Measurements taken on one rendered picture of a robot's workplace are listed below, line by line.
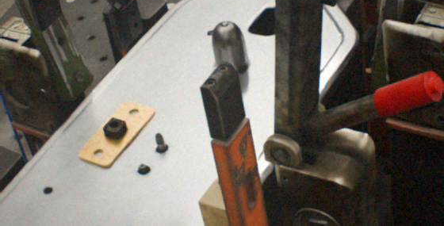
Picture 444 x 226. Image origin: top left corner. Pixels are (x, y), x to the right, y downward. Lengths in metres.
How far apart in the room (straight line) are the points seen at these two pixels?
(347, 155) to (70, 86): 0.33
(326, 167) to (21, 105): 0.41
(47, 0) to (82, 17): 0.81
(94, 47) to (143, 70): 0.60
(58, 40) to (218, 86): 0.39
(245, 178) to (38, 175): 0.27
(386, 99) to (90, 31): 0.97
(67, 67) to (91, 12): 0.68
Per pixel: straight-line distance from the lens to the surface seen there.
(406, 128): 0.91
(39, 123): 1.03
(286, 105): 0.72
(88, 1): 1.67
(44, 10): 0.83
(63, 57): 0.96
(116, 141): 0.88
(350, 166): 0.74
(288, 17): 0.66
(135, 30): 0.78
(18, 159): 0.93
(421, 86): 0.66
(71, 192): 0.85
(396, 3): 0.84
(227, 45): 0.91
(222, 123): 0.61
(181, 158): 0.85
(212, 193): 0.72
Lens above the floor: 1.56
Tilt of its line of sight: 39 degrees down
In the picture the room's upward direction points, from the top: 12 degrees counter-clockwise
